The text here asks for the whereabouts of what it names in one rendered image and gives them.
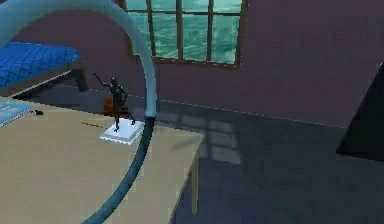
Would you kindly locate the black figure statue white base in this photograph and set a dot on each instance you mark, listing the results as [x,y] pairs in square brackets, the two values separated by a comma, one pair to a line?
[117,110]

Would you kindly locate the brown framed window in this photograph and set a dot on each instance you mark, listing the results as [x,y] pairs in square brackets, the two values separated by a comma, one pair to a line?
[186,30]

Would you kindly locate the brown wooden box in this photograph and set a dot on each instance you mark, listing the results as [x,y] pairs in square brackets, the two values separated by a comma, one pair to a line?
[110,106]

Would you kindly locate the brown pencil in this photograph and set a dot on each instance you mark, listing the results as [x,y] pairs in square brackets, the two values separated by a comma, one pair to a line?
[92,125]

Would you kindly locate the tan wooden table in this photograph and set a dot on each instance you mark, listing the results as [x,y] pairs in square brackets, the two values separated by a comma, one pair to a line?
[66,173]

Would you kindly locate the small black object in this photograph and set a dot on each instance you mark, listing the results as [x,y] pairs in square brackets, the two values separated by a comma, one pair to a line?
[39,112]

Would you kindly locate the bed with blue quilt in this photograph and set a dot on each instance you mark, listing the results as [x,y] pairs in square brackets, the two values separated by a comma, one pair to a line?
[30,63]

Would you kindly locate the black furniture panel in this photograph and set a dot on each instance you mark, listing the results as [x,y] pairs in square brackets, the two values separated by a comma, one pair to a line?
[365,123]

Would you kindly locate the light blue book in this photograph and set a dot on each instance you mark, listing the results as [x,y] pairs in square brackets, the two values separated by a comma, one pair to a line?
[10,111]

